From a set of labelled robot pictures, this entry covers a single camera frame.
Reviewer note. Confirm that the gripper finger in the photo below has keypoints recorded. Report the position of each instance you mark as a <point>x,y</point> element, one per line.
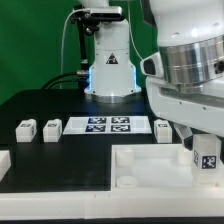
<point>185,134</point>

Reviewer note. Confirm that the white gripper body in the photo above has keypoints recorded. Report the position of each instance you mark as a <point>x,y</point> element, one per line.
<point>204,111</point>

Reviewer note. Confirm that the white U-shaped fence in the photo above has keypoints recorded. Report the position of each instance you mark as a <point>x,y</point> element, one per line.
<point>115,203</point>

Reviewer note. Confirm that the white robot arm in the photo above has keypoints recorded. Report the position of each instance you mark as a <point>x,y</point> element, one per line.
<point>184,78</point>

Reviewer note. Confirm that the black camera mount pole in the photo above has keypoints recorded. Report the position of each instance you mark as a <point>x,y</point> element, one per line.
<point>86,27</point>

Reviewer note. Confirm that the white square tabletop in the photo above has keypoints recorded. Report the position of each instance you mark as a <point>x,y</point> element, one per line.
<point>148,166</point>

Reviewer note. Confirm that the white marker base plate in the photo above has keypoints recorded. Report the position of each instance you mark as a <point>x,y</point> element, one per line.
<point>108,125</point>

